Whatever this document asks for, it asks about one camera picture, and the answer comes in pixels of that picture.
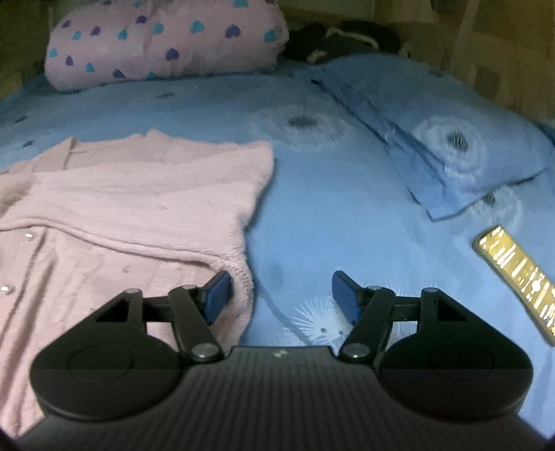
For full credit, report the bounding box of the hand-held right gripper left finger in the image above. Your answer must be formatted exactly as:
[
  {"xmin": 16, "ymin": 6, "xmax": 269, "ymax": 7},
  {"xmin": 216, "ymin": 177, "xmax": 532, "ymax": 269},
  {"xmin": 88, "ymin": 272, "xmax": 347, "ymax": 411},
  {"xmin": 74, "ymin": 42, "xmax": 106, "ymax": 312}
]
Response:
[{"xmin": 94, "ymin": 271, "xmax": 233, "ymax": 364}]

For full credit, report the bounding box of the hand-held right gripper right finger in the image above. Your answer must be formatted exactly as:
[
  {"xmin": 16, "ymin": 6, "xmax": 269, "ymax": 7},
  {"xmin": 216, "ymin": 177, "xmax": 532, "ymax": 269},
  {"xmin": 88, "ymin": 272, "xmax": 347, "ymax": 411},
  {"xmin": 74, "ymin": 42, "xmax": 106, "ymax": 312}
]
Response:
[{"xmin": 332, "ymin": 271, "xmax": 471, "ymax": 365}]

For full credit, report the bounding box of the pink knitted cardigan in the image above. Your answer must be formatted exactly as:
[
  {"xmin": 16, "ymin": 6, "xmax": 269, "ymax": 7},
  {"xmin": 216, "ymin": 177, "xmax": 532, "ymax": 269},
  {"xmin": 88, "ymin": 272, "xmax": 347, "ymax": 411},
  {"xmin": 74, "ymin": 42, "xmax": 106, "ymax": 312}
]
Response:
[{"xmin": 0, "ymin": 129, "xmax": 275, "ymax": 436}]

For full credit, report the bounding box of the dark clothes pile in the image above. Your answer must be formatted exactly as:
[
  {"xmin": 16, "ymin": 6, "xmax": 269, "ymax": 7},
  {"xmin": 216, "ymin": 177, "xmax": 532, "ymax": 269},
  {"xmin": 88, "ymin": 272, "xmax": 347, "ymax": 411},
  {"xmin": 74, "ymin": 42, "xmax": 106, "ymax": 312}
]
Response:
[{"xmin": 282, "ymin": 19, "xmax": 412, "ymax": 67}]

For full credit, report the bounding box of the blue dandelion-print bed sheet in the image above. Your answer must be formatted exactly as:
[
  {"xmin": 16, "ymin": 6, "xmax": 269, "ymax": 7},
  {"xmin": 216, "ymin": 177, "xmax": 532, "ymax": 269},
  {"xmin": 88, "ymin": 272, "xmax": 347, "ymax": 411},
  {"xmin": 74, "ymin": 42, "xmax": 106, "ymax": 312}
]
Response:
[{"xmin": 0, "ymin": 58, "xmax": 555, "ymax": 434}]

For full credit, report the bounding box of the yellow patterned strip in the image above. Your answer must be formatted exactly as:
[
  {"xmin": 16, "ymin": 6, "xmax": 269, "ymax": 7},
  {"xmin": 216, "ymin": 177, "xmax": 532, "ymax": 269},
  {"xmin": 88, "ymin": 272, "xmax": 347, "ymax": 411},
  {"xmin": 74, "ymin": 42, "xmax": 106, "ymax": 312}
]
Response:
[{"xmin": 472, "ymin": 225, "xmax": 555, "ymax": 340}]

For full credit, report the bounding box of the blue dandelion-print pillow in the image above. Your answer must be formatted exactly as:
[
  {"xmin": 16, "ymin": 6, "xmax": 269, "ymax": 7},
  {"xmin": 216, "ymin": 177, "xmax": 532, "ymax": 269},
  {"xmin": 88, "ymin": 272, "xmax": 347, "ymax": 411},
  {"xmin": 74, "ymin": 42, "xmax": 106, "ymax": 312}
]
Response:
[{"xmin": 310, "ymin": 54, "xmax": 555, "ymax": 222}]

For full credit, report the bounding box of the pink heart-print rolled quilt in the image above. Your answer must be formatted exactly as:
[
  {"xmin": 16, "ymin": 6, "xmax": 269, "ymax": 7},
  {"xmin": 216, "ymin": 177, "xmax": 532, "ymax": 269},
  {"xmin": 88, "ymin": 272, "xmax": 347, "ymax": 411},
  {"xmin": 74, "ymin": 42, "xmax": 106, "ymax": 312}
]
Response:
[{"xmin": 44, "ymin": 0, "xmax": 290, "ymax": 92}]

